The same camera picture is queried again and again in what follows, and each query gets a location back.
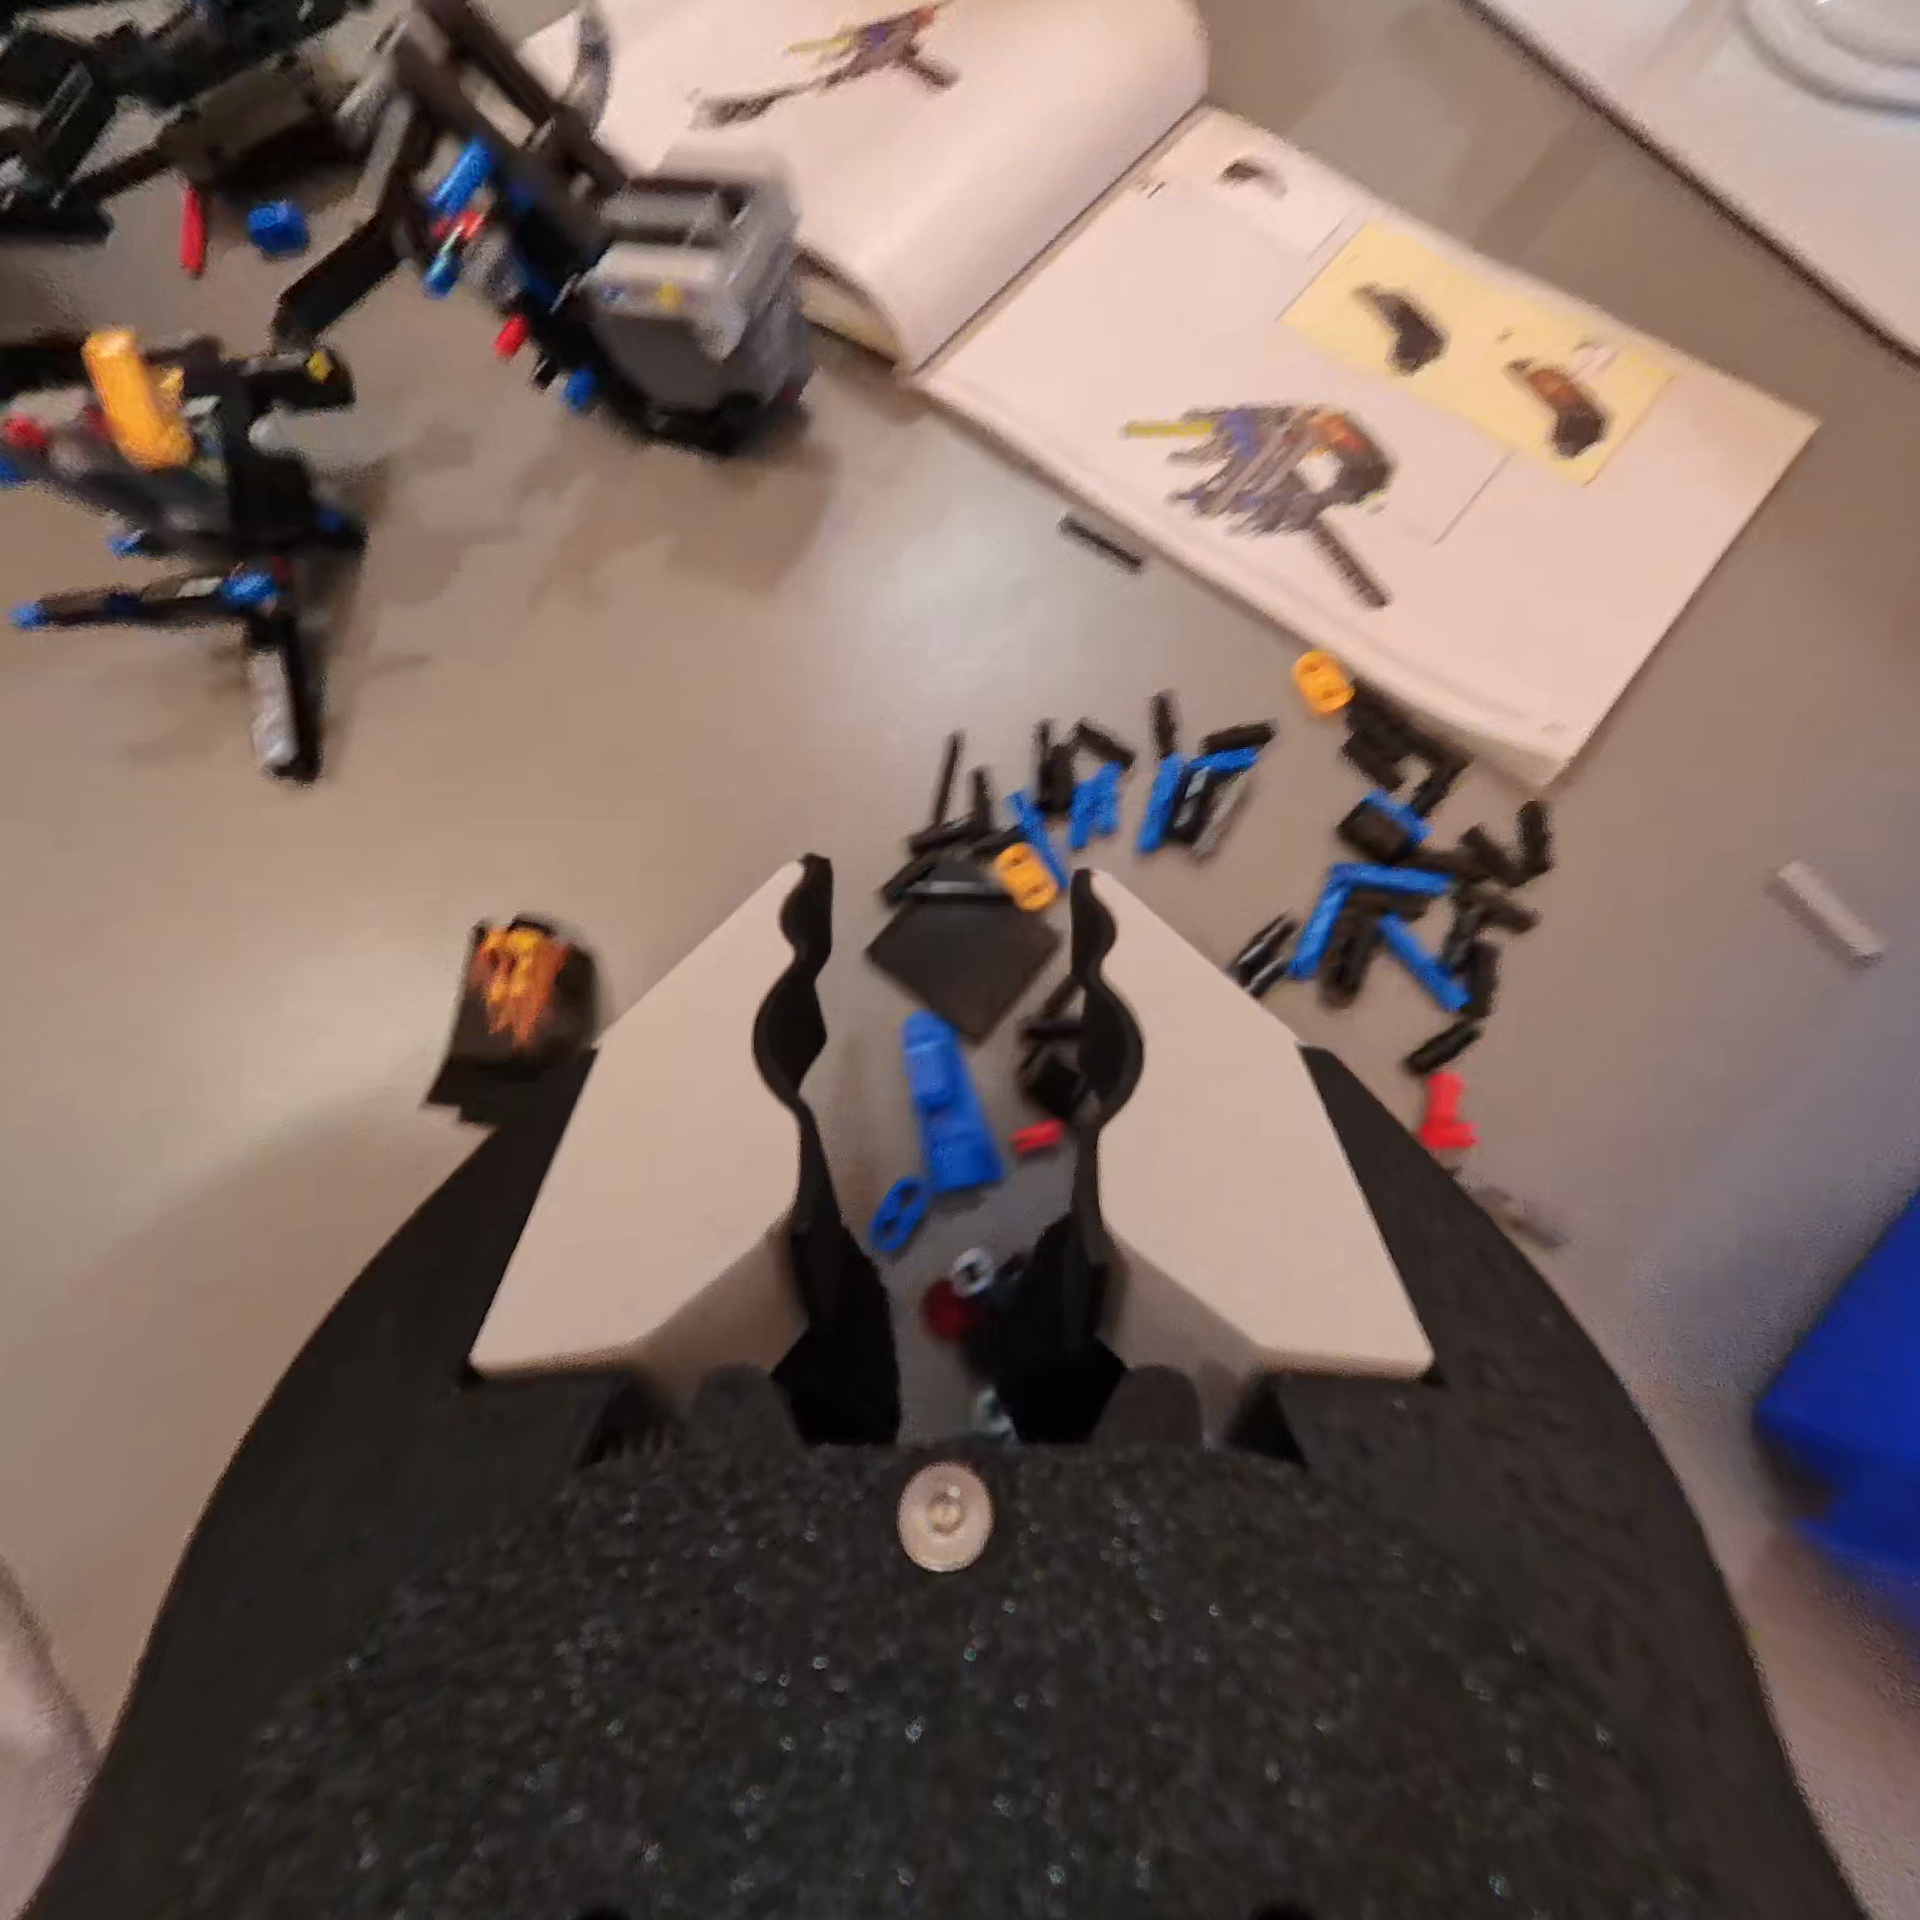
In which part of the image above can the grey lego pin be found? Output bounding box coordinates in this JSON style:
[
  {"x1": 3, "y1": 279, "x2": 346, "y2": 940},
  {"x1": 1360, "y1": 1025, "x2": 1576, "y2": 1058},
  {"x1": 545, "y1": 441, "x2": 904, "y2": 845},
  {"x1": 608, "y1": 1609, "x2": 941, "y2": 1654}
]
[{"x1": 1766, "y1": 861, "x2": 1887, "y2": 962}]

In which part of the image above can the black square lego plate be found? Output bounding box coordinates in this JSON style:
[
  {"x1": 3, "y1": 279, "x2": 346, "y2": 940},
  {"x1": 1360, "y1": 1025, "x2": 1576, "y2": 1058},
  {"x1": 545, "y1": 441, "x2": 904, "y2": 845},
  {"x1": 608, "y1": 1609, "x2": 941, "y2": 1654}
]
[{"x1": 864, "y1": 891, "x2": 1065, "y2": 1046}]

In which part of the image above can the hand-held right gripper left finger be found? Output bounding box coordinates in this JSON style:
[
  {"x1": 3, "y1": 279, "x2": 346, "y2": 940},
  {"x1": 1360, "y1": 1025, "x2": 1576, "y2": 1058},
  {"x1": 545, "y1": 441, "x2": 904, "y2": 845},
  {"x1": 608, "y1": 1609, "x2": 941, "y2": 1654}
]
[{"x1": 469, "y1": 853, "x2": 902, "y2": 1445}]

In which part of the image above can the blue plastic bin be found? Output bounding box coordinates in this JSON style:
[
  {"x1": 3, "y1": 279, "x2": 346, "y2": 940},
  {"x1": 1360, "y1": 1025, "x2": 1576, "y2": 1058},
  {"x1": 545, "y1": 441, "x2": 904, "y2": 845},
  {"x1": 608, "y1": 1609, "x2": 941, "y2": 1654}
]
[{"x1": 1751, "y1": 1234, "x2": 1920, "y2": 1603}]

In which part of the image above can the long blue lego piece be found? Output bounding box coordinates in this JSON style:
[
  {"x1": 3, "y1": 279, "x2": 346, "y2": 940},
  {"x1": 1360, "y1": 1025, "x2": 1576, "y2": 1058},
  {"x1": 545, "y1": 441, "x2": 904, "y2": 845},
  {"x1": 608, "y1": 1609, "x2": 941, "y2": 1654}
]
[{"x1": 898, "y1": 1010, "x2": 1006, "y2": 1196}]

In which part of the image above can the pile of small lego pieces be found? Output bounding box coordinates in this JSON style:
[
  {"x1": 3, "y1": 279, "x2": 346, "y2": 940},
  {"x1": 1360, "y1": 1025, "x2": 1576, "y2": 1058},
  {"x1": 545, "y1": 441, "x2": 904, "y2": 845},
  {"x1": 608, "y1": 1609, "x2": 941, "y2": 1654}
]
[{"x1": 877, "y1": 646, "x2": 1559, "y2": 1085}]

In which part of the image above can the black lego piece orange print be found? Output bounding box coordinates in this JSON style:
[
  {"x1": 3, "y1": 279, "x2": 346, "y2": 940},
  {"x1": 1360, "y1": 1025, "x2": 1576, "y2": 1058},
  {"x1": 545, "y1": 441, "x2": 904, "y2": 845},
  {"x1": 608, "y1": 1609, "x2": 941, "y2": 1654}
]
[{"x1": 425, "y1": 911, "x2": 601, "y2": 1129}]

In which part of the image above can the black lego assembly yellow part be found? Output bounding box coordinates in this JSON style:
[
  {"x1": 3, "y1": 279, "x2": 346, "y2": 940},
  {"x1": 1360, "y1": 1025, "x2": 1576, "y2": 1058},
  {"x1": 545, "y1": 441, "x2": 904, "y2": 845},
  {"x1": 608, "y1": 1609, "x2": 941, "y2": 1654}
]
[{"x1": 0, "y1": 325, "x2": 370, "y2": 786}]

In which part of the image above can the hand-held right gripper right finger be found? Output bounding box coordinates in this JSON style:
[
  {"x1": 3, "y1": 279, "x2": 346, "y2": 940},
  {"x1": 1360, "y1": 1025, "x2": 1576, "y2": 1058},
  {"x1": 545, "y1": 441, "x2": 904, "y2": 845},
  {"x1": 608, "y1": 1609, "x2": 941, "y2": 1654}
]
[{"x1": 1000, "y1": 866, "x2": 1438, "y2": 1445}]

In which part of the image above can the grey black lego assembly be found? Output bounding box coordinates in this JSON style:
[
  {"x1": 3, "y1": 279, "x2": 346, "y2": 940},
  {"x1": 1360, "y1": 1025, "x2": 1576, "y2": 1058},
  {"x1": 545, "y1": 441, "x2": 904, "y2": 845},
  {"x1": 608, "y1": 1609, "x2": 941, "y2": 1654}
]
[{"x1": 273, "y1": 0, "x2": 816, "y2": 454}]

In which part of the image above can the open lego instruction booklet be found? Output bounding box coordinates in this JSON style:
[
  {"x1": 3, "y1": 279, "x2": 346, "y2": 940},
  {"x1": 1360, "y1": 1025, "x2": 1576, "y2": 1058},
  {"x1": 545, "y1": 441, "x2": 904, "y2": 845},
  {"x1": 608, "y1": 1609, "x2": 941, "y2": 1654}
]
[{"x1": 517, "y1": 0, "x2": 1824, "y2": 790}]

